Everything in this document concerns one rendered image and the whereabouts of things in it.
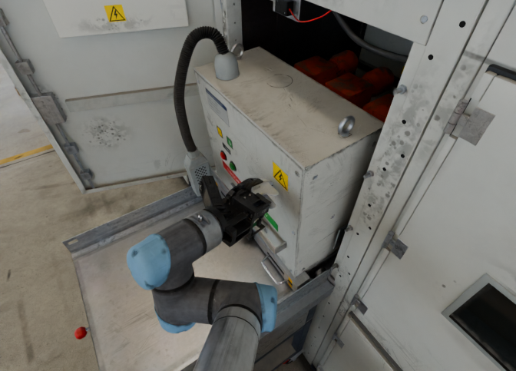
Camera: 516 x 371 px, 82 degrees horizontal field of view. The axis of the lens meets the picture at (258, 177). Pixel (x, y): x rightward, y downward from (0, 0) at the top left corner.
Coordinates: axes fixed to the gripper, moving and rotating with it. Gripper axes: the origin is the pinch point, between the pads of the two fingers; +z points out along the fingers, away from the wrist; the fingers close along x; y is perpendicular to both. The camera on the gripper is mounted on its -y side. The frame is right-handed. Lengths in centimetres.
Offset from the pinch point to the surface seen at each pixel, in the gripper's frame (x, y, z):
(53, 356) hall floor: -137, -77, -41
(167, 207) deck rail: -39, -44, 4
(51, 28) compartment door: 19, -69, -16
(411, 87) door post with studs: 30.0, 20.8, 1.9
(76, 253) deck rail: -48, -52, -27
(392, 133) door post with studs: 21.5, 20.6, 4.2
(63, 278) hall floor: -131, -116, -19
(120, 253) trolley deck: -46, -41, -18
